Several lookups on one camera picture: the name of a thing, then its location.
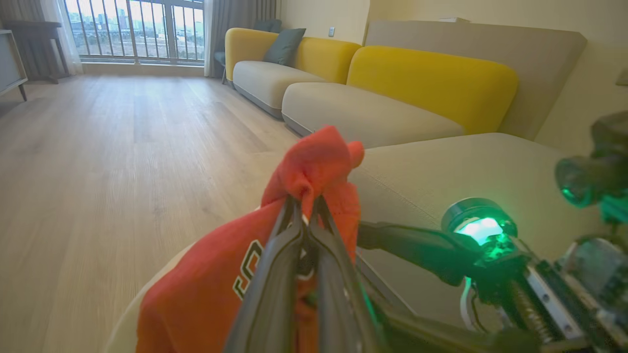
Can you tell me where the red sports jersey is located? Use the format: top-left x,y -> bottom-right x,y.
136,125 -> 366,353

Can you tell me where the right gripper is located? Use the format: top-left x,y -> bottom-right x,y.
356,197 -> 628,353

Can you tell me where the dark wooden side table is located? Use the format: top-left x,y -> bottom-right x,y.
2,20 -> 70,84

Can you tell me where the dark wrist camera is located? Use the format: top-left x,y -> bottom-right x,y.
554,110 -> 628,224

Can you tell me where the tall beige upholstered backrest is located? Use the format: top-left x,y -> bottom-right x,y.
365,21 -> 587,141

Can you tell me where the wide sofa section yellow backrest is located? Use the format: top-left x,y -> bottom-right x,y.
282,46 -> 519,149

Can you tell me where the dark blue chair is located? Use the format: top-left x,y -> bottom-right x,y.
214,48 -> 229,85

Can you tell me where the dark grey curtain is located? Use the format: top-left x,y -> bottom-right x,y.
0,0 -> 47,80

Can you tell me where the dark blue-grey cushion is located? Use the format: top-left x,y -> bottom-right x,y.
253,19 -> 283,34

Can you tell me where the cream laundry basket brown rim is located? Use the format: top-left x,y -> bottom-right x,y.
103,240 -> 197,353

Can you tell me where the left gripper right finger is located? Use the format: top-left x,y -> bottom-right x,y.
308,195 -> 389,353

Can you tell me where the teal throw cushion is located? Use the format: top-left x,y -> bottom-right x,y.
262,28 -> 307,67

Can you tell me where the grey cabinet with wooden legs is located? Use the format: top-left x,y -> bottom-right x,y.
0,29 -> 28,102

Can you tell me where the sofa section with yellow armrest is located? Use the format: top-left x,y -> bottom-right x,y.
225,27 -> 362,119

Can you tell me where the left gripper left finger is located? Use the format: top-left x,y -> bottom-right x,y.
224,195 -> 307,353

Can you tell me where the sheer white curtain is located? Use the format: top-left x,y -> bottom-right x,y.
42,0 -> 84,76

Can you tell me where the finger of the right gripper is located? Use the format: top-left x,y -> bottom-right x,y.
357,221 -> 472,287

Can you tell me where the metal balcony window railing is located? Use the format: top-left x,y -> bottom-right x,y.
64,0 -> 205,65

